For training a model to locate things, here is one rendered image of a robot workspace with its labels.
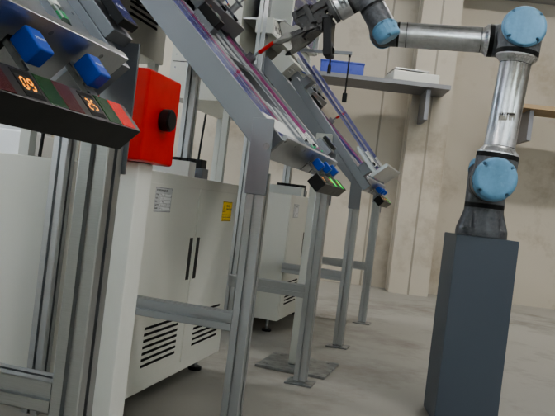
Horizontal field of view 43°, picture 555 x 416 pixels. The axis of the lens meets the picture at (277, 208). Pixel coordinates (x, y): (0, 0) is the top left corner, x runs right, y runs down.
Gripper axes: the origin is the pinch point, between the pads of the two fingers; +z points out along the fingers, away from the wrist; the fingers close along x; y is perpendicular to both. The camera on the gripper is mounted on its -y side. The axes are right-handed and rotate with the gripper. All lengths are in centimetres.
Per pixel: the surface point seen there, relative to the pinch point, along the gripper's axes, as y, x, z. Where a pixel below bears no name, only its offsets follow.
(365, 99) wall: 53, -357, -4
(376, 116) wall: 37, -359, -4
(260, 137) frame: -33, 53, 7
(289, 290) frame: -64, -22, 36
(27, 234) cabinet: -24, 49, 71
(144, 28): 31.7, -4.6, 35.6
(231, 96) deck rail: -20, 49, 9
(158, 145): -33, 86, 18
